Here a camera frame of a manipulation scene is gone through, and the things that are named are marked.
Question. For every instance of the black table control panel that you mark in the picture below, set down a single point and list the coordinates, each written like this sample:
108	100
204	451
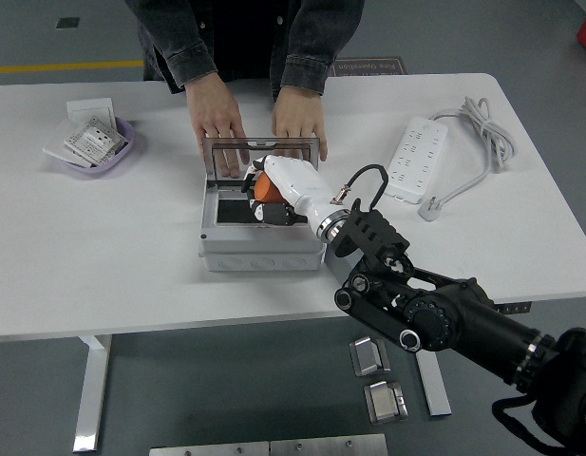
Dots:
513	308

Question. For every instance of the white socket panel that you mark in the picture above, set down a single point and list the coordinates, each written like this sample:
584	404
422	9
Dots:
95	138

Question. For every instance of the steel base plate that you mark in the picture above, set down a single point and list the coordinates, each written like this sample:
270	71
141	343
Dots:
209	450
328	445

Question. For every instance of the orange cylinder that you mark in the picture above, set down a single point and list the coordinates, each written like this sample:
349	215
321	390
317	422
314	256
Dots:
266	190

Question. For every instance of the person's right forearm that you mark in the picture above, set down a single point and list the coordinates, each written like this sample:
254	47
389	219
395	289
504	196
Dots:
188	57

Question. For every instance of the person's right hand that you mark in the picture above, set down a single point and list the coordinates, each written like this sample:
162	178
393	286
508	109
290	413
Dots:
214	114

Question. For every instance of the white wall switch plate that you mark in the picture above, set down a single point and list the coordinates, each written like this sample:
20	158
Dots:
90	109

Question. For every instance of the metal hinge block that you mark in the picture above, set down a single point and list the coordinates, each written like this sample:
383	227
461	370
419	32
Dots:
368	356
385	401

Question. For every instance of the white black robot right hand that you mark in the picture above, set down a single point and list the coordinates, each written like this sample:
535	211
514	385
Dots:
297	183

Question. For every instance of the plain white cover plate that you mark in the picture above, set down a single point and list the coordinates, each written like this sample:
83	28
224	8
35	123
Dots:
55	142

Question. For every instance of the white power strip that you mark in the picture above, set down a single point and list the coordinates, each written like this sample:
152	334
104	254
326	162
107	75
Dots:
416	157

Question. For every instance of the person's left forearm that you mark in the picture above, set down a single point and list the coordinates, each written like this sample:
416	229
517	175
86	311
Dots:
311	62

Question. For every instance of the grey cube with round hole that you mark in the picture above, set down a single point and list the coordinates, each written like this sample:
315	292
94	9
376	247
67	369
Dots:
337	266

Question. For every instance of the grey electrical box with lid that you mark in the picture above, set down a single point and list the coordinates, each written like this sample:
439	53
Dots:
254	252

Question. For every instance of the black floor cover square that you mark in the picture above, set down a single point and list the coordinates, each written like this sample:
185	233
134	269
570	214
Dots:
68	22

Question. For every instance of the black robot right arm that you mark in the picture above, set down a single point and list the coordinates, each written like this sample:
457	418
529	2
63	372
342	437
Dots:
440	313

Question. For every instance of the person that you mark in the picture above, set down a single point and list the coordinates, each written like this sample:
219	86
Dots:
245	38

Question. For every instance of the brown floor sign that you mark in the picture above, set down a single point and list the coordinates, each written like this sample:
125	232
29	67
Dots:
373	66

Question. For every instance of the yellow floor tape line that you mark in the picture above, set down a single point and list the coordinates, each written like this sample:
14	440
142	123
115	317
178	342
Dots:
60	66

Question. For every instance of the white table leg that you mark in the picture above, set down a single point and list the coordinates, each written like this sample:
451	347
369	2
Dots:
93	404
437	394

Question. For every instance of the purple plastic tray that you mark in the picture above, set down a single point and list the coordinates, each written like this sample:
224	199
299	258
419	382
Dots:
124	154

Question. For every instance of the person's left hand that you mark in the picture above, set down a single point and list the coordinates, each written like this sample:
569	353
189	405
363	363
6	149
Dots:
297	116

